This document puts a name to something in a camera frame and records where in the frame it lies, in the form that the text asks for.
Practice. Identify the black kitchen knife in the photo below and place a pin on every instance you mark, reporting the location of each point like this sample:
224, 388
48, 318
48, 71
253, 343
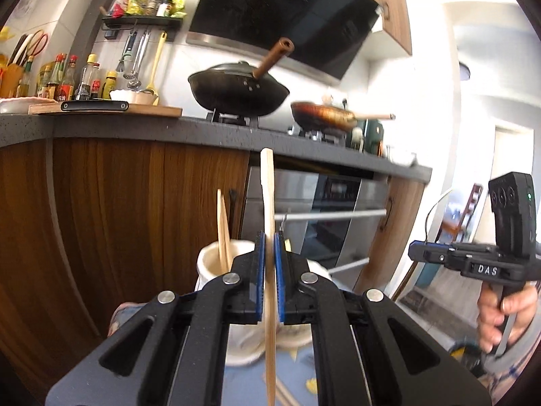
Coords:
94, 106

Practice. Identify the person right hand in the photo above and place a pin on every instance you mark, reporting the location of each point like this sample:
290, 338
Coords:
492, 313

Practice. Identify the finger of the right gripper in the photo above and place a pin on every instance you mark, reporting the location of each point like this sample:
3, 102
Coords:
428, 245
429, 256

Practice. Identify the wall spice shelf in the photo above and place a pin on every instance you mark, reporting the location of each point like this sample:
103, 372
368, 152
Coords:
167, 15

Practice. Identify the blue cartoon tablecloth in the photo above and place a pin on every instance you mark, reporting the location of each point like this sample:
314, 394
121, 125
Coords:
246, 385

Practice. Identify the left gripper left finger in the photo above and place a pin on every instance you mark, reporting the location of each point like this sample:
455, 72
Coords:
247, 300

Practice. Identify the wooden cutting board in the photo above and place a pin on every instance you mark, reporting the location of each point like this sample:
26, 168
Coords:
134, 109

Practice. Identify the beige chopstick with red tip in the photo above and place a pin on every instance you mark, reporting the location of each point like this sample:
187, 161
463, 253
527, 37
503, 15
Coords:
267, 181

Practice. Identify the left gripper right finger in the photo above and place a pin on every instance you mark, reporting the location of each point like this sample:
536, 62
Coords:
294, 306

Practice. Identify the copper frying pan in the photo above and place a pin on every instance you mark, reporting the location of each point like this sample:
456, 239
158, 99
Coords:
312, 117

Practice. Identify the stainless steel oven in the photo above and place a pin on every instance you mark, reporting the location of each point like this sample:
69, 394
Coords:
330, 219

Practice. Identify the black range hood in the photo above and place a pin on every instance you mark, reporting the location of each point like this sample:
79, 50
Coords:
327, 34

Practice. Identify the dark grey countertop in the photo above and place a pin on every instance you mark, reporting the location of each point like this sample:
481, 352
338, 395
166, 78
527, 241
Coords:
24, 128

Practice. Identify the black wok with lid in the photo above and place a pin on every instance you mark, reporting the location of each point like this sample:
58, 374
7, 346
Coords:
237, 88

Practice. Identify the cream ceramic double utensil holder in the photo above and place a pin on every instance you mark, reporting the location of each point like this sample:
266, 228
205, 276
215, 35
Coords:
206, 344

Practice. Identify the wooden kitchen cabinet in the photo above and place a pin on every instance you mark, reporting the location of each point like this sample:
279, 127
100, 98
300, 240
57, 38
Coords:
89, 223

